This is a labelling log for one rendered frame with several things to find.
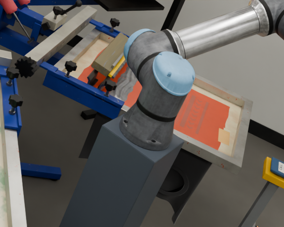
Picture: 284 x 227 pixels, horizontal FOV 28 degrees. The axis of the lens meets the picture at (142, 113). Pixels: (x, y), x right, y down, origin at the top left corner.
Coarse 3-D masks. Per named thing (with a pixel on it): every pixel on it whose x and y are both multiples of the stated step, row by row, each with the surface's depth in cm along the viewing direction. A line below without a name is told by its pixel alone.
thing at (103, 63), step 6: (120, 36) 239; (126, 36) 243; (114, 42) 232; (120, 42) 235; (108, 48) 225; (114, 48) 228; (120, 48) 231; (102, 54) 219; (108, 54) 221; (114, 54) 224; (120, 54) 227; (96, 60) 213; (102, 60) 215; (108, 60) 218; (114, 60) 220; (96, 66) 213; (102, 66) 212; (108, 66) 214; (102, 72) 213; (108, 72) 212
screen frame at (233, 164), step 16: (96, 32) 251; (80, 48) 232; (64, 64) 216; (208, 80) 254; (224, 96) 252; (240, 96) 253; (240, 112) 248; (240, 128) 228; (192, 144) 204; (240, 144) 217; (208, 160) 205; (224, 160) 204; (240, 160) 207
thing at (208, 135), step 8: (88, 72) 226; (112, 80) 228; (104, 88) 220; (136, 88) 230; (128, 96) 222; (136, 96) 224; (128, 104) 217; (208, 120) 231; (176, 128) 216; (184, 128) 218; (208, 128) 225; (216, 128) 228; (192, 136) 215; (200, 136) 217; (208, 136) 220; (216, 136) 222; (208, 144) 215; (216, 144) 217
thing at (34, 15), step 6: (24, 12) 228; (30, 12) 230; (36, 12) 232; (18, 18) 229; (24, 18) 228; (30, 18) 228; (36, 18) 228; (42, 18) 230; (24, 24) 230; (30, 24) 229; (42, 30) 229; (48, 30) 228; (48, 36) 229
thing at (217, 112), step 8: (96, 56) 240; (120, 72) 236; (200, 96) 246; (216, 104) 246; (224, 104) 249; (208, 112) 237; (216, 112) 240; (224, 112) 242; (216, 120) 234; (224, 120) 236
